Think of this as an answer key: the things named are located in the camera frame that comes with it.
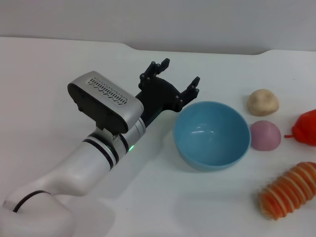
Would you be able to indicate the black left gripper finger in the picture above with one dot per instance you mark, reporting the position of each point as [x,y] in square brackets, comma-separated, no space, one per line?
[153,69]
[188,92]

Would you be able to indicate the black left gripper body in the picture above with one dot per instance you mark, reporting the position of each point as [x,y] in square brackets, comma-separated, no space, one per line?
[158,93]

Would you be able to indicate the blue bowl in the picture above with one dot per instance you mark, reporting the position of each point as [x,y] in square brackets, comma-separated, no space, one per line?
[212,138]

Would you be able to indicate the pink toy peach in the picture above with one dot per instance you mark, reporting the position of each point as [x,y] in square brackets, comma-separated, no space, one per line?
[266,135]

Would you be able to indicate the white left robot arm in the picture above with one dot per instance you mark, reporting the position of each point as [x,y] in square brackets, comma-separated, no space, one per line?
[74,168]

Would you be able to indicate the beige toy potato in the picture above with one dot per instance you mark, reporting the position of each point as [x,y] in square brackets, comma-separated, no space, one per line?
[263,102]

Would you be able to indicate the red toy pepper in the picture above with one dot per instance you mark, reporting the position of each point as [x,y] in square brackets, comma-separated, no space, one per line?
[304,128]

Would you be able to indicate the orange striped toy shrimp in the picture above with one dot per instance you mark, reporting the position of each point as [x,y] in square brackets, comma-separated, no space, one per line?
[286,192]

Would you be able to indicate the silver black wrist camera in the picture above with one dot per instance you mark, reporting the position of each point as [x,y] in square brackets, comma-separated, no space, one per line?
[108,103]

